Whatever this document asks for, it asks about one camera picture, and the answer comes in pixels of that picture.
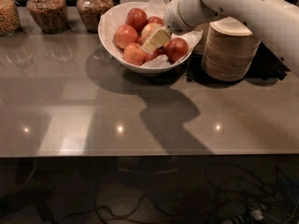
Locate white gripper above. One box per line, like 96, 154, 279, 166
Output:
141, 0, 224, 53

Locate yellow-red apple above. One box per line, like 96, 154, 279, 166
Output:
141, 22, 160, 42

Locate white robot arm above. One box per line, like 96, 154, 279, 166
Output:
142, 0, 299, 76

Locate red apple front centre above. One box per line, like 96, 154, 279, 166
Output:
145, 49, 164, 63

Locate dark red apple right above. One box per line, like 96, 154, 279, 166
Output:
164, 37, 189, 63

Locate red apple back right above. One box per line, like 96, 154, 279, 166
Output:
147, 16, 164, 25

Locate red apple front left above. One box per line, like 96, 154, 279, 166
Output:
123, 43, 146, 66

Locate red apple top back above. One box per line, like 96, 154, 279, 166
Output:
126, 7, 147, 32

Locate white paper bowl liner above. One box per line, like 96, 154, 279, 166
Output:
100, 0, 204, 69

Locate white ceramic bowl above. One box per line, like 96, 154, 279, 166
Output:
97, 1, 194, 76

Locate back stack paper bowls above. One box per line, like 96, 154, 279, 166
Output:
193, 22, 209, 55

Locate stack paper bowls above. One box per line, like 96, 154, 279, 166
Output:
202, 17, 261, 82
193, 22, 209, 55

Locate front stack paper bowls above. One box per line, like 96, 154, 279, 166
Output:
202, 17, 261, 82

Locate right glass cereal jar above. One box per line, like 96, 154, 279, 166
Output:
77, 0, 114, 33

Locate glass cereal jar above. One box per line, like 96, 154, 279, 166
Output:
77, 0, 114, 33
26, 0, 68, 34
0, 0, 21, 36

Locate middle glass cereal jar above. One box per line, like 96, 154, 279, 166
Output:
26, 0, 68, 34

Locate black mat under bowls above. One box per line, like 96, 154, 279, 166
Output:
183, 43, 290, 83

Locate left glass cereal jar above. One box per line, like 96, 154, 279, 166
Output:
0, 0, 21, 36

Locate black cables on floor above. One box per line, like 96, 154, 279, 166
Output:
36, 161, 299, 224

